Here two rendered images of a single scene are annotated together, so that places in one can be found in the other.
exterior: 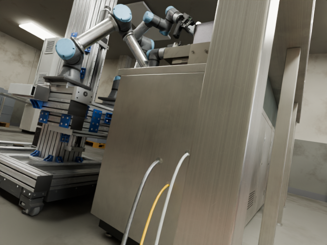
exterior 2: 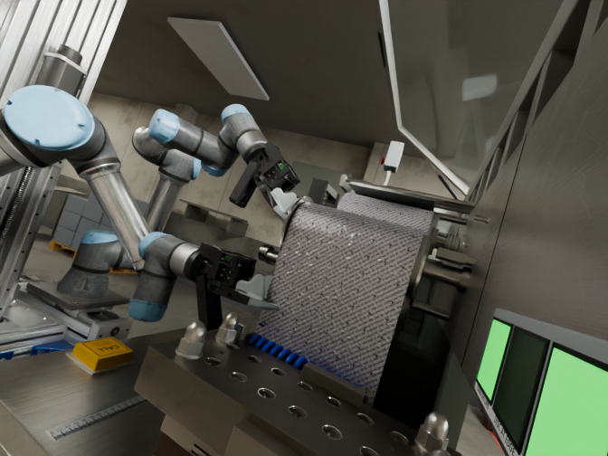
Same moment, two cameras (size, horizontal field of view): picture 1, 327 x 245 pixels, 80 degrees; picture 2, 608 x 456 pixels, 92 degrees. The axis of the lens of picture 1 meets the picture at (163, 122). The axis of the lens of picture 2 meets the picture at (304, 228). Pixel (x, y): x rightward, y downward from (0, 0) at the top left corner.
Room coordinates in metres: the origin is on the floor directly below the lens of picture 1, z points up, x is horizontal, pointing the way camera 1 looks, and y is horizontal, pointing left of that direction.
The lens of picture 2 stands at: (0.57, 0.00, 1.22)
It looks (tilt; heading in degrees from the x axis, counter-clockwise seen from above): 4 degrees up; 349
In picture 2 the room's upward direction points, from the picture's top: 18 degrees clockwise
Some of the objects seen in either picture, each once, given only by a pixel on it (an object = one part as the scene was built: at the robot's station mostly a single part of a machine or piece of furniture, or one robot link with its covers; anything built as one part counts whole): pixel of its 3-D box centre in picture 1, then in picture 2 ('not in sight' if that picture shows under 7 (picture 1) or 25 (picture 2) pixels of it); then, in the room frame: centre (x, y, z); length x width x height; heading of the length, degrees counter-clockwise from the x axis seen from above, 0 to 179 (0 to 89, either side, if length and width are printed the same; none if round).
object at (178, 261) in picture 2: (164, 53); (193, 261); (1.25, 0.08, 1.11); 0.08 x 0.05 x 0.08; 145
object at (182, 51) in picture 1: (205, 57); (295, 421); (0.94, -0.14, 1.00); 0.40 x 0.16 x 0.06; 55
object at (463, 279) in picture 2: not in sight; (445, 273); (1.01, -0.35, 1.25); 0.07 x 0.04 x 0.04; 55
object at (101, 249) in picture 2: (120, 83); (100, 248); (1.77, 0.46, 0.98); 0.13 x 0.12 x 0.14; 119
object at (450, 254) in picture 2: not in sight; (454, 256); (1.01, -0.36, 1.28); 0.06 x 0.05 x 0.02; 55
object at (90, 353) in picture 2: not in sight; (103, 352); (1.19, 0.17, 0.91); 0.07 x 0.07 x 0.02; 55
